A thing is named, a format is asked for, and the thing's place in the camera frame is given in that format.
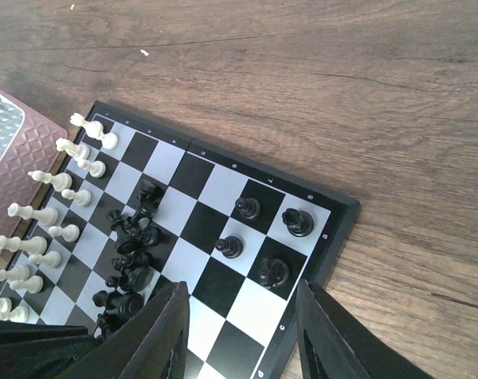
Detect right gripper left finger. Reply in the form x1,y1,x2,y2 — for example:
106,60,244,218
58,281,190,378

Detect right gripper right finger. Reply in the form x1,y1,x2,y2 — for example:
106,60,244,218
295,279,431,379

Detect black knight chess piece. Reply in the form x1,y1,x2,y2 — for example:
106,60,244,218
258,257,290,289

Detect black rook chess piece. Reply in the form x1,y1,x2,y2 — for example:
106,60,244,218
137,179,164,218
281,208,314,238

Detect black king chess piece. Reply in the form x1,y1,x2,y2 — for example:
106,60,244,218
92,290,144,318

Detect black bishop chess piece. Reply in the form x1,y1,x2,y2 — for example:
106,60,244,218
111,252,153,292

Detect black queen chess piece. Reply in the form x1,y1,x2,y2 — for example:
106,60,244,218
107,209,141,255

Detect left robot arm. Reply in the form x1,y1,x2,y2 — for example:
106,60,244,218
0,321,99,378

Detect white back-row chess piece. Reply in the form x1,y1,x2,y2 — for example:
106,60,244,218
70,113,104,140
56,138,90,159
28,170,73,192

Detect black white chessboard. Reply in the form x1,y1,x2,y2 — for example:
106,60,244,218
0,102,360,378

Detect pink square tin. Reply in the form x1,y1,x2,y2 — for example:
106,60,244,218
0,90,68,237

